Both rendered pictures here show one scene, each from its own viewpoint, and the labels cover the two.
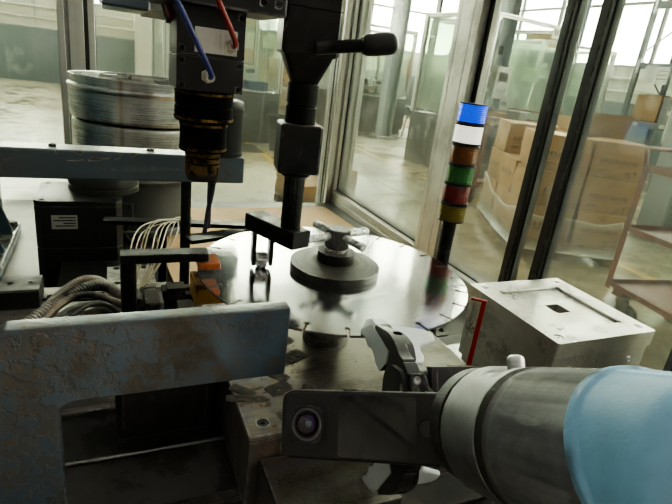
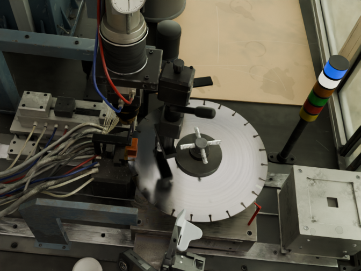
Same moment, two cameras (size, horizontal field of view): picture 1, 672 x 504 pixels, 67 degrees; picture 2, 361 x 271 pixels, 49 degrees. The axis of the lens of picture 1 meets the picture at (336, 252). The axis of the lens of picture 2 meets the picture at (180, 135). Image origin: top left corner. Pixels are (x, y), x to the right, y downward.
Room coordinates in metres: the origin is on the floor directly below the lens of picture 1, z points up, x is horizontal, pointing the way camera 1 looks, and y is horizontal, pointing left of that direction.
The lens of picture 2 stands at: (0.12, -0.14, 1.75)
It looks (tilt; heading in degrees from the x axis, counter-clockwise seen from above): 56 degrees down; 22
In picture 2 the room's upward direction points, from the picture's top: 9 degrees clockwise
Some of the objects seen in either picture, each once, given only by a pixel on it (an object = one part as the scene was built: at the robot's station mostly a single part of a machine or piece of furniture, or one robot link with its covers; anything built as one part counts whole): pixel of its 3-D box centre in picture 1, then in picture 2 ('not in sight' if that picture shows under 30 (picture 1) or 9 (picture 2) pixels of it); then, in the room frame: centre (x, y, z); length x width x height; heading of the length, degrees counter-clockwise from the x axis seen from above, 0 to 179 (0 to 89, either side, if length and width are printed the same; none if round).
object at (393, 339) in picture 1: (397, 362); (173, 248); (0.36, -0.06, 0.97); 0.09 x 0.02 x 0.05; 15
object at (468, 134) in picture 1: (468, 133); (330, 77); (0.83, -0.18, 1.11); 0.05 x 0.04 x 0.03; 25
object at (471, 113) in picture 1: (472, 113); (336, 67); (0.83, -0.18, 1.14); 0.05 x 0.04 x 0.03; 25
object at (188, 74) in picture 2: (304, 75); (173, 100); (0.54, 0.05, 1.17); 0.06 x 0.05 x 0.20; 106
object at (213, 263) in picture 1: (170, 279); (115, 146); (0.51, 0.18, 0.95); 0.10 x 0.03 x 0.07; 115
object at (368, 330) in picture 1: (401, 337); (188, 229); (0.41, -0.07, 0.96); 0.09 x 0.06 x 0.03; 15
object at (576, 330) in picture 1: (544, 352); (320, 213); (0.68, -0.33, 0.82); 0.18 x 0.18 x 0.15; 25
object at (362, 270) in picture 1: (335, 259); (199, 151); (0.59, 0.00, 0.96); 0.11 x 0.11 x 0.03
